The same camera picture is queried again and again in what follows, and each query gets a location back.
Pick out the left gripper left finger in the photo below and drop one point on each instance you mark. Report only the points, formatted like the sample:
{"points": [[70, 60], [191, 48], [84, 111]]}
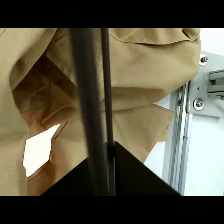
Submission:
{"points": [[75, 181]]}

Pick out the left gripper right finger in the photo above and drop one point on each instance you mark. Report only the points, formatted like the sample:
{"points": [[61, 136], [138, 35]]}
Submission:
{"points": [[140, 176]]}

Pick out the tan garment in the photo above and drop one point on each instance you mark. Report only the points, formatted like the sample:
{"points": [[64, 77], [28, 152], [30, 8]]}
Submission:
{"points": [[146, 76]]}

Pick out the silver frame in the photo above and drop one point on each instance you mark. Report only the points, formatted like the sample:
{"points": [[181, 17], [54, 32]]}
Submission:
{"points": [[196, 110]]}

